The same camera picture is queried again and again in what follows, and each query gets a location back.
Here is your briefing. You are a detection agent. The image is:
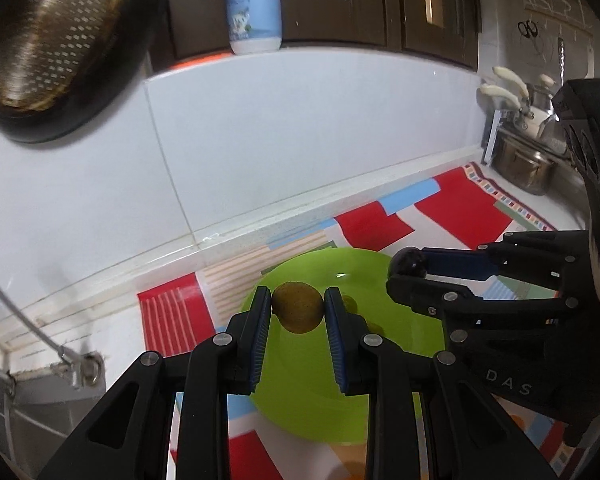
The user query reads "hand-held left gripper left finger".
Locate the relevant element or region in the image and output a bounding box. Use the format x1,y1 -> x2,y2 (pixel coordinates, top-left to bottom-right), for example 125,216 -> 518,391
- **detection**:
37,286 -> 273,480

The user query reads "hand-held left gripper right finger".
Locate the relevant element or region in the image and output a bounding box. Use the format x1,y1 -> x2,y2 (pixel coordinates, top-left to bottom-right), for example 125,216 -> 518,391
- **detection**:
324,287 -> 561,480

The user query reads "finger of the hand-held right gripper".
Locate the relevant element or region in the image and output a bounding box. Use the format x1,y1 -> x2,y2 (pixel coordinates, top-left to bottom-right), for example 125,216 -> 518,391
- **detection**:
386,275 -> 581,348
420,230 -> 592,292

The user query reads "dark purple plum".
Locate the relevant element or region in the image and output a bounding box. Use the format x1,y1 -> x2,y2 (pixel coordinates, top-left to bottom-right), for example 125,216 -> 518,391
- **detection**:
389,246 -> 429,281

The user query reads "brown kiwi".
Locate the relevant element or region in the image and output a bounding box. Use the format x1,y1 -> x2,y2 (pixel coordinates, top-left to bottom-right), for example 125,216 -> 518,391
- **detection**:
271,282 -> 326,335

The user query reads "green plastic plate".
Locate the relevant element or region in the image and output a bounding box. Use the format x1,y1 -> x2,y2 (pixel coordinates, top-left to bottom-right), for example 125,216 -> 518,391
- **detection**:
237,247 -> 448,445

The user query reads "colourful patchwork mat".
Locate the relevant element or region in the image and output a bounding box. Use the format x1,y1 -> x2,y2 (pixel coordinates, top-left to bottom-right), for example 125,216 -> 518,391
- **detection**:
137,162 -> 600,480

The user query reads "steel cooking pot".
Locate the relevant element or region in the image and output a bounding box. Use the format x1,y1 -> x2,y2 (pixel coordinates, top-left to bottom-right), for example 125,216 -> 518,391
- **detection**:
492,132 -> 557,197

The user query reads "hanging metal utensil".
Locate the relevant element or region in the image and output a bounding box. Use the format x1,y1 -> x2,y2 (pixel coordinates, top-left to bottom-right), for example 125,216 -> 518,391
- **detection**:
557,35 -> 569,87

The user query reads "steel sink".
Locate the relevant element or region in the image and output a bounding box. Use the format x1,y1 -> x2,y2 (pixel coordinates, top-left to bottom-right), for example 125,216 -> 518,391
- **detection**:
0,375 -> 108,480

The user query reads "dark wooden cabinet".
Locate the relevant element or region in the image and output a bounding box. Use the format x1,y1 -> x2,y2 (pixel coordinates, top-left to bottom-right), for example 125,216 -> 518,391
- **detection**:
152,0 -> 481,72

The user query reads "black frying pan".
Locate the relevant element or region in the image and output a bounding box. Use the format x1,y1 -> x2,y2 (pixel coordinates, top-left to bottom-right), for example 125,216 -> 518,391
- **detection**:
0,0 -> 170,144

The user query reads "white bottle with blue label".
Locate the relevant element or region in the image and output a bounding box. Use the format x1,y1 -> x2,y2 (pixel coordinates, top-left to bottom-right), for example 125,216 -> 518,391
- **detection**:
224,0 -> 282,55

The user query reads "metal perforated colander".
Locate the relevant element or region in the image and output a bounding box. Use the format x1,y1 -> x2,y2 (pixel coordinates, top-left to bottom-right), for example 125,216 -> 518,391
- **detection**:
0,0 -> 127,112

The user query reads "cream handled knife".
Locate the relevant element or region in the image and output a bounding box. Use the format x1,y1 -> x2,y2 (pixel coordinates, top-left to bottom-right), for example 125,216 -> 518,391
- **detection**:
492,65 -> 531,97
479,85 -> 523,109

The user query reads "metal wall bracket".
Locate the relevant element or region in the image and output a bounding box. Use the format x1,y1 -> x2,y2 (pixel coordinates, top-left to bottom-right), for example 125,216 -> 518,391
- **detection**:
50,351 -> 106,391

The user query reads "white wall hook rack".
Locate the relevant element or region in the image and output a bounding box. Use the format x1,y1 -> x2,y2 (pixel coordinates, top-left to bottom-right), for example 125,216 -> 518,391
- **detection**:
512,0 -> 597,37

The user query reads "metal hose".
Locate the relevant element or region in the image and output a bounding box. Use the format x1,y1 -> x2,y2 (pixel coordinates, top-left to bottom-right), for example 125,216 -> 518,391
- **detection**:
0,259 -> 68,361

